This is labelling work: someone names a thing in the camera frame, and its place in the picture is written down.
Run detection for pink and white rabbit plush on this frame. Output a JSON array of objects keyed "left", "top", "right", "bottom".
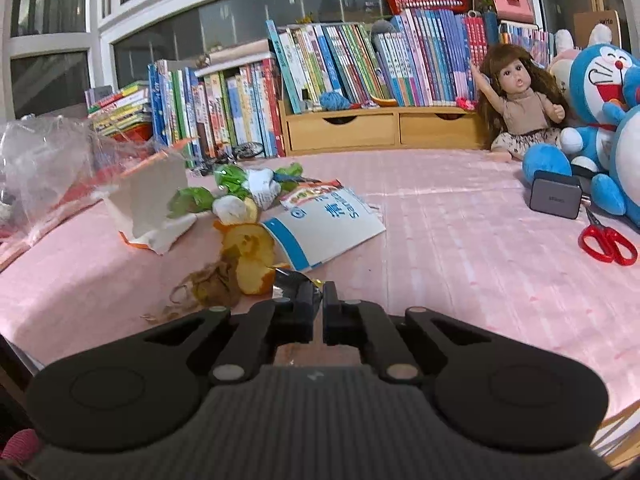
[{"left": 546, "top": 28, "right": 585, "bottom": 92}]

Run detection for cardboard box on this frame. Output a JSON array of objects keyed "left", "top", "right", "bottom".
[{"left": 572, "top": 0, "right": 622, "bottom": 52}]

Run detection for row of books on organizer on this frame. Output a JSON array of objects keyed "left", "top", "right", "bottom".
[{"left": 265, "top": 7, "right": 501, "bottom": 113}]

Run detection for blue cat plush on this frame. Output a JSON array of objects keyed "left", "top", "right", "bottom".
[
  {"left": 522, "top": 42, "right": 640, "bottom": 217},
  {"left": 611, "top": 104, "right": 640, "bottom": 233}
]

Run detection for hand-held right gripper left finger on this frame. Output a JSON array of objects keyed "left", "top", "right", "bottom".
[{"left": 134, "top": 281, "right": 322, "bottom": 385}]

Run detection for clear plastic bag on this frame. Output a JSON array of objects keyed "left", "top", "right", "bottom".
[{"left": 0, "top": 114, "right": 153, "bottom": 261}]

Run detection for row of upright books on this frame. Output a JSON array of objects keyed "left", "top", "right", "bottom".
[{"left": 147, "top": 57, "right": 287, "bottom": 162}]

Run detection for brown peel scraps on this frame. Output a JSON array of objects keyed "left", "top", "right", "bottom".
[{"left": 141, "top": 259, "right": 242, "bottom": 322}]

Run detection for white tissue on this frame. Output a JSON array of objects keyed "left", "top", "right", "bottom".
[{"left": 212, "top": 195, "right": 261, "bottom": 226}]

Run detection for wooden drawer organizer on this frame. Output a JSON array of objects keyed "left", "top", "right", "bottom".
[{"left": 277, "top": 99, "right": 485, "bottom": 157}]

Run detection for stack of flat books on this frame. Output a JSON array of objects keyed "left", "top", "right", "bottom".
[{"left": 86, "top": 81, "right": 153, "bottom": 136}]

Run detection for red scissors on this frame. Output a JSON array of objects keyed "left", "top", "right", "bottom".
[{"left": 577, "top": 204, "right": 639, "bottom": 267}]

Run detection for short row of books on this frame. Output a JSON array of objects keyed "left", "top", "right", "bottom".
[{"left": 499, "top": 20, "right": 557, "bottom": 70}]

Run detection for black charger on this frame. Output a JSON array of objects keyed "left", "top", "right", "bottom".
[{"left": 529, "top": 170, "right": 585, "bottom": 219}]

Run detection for blue yarn ball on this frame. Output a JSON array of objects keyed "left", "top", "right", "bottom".
[{"left": 319, "top": 90, "right": 354, "bottom": 112}]

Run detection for green and white wrapper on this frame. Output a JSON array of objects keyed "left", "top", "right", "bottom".
[{"left": 214, "top": 162, "right": 307, "bottom": 209}]

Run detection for white and orange torn carton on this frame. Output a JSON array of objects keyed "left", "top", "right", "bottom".
[{"left": 102, "top": 152, "right": 199, "bottom": 256}]

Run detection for white and blue packet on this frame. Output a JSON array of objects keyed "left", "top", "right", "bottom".
[{"left": 260, "top": 187, "right": 387, "bottom": 272}]

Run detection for red crate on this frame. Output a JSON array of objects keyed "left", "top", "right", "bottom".
[{"left": 111, "top": 124, "right": 154, "bottom": 144}]

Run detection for long-haired doll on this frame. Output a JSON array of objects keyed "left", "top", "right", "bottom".
[{"left": 469, "top": 42, "right": 572, "bottom": 162}]

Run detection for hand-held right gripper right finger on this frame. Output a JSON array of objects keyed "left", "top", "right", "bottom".
[{"left": 322, "top": 281, "right": 502, "bottom": 385}]

